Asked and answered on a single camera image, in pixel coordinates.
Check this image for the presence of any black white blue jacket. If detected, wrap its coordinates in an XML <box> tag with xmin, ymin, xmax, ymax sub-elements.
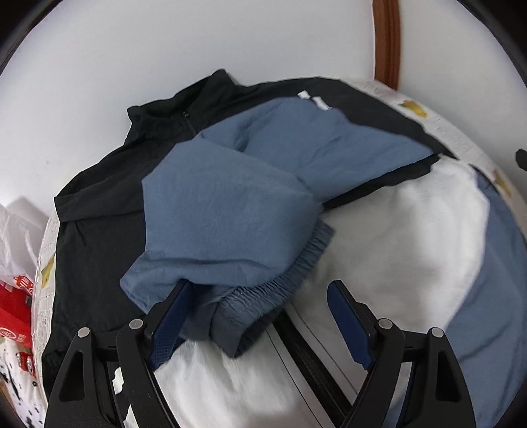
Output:
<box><xmin>41</xmin><ymin>68</ymin><xmax>527</xmax><ymax>428</ymax></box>

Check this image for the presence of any fruit print bed sheet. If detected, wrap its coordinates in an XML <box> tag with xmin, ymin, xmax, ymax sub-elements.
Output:
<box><xmin>30</xmin><ymin>77</ymin><xmax>520</xmax><ymax>428</ymax></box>

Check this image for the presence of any red paper shopping bag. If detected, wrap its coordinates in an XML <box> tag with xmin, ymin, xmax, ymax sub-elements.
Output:
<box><xmin>0</xmin><ymin>282</ymin><xmax>32</xmax><ymax>349</ymax></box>

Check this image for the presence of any white plastic Miniso bag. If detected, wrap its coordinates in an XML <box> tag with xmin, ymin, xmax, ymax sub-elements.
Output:
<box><xmin>1</xmin><ymin>197</ymin><xmax>48</xmax><ymax>296</ymax></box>

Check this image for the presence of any brown wooden door frame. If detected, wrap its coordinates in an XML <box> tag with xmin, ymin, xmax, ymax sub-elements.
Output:
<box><xmin>372</xmin><ymin>0</ymin><xmax>401</xmax><ymax>90</ymax></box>

